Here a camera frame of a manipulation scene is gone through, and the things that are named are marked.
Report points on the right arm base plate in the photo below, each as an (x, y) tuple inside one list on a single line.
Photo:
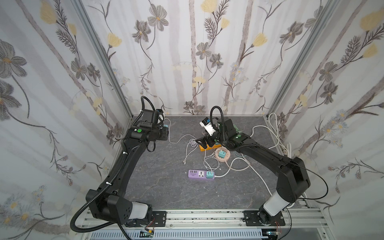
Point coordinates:
[(256, 219)]

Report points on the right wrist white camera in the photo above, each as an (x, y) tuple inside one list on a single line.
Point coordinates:
[(206, 123)]

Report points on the round pink power socket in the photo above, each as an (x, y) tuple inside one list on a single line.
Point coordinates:
[(228, 155)]

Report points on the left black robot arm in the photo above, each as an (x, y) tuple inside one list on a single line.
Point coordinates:
[(108, 202)]

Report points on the purple power strip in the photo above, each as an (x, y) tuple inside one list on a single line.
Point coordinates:
[(198, 175)]

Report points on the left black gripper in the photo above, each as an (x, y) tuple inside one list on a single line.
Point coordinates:
[(163, 133)]

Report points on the teal charger plug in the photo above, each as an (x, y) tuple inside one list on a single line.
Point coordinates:
[(222, 154), (210, 175)]

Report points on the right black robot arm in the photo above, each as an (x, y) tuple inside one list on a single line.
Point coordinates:
[(293, 179)]

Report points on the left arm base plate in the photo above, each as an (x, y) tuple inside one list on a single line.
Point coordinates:
[(153, 220)]

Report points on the orange power strip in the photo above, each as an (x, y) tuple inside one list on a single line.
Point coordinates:
[(216, 146)]

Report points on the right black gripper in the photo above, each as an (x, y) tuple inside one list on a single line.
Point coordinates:
[(210, 141)]

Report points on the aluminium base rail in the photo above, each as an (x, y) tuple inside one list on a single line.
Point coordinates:
[(221, 224)]

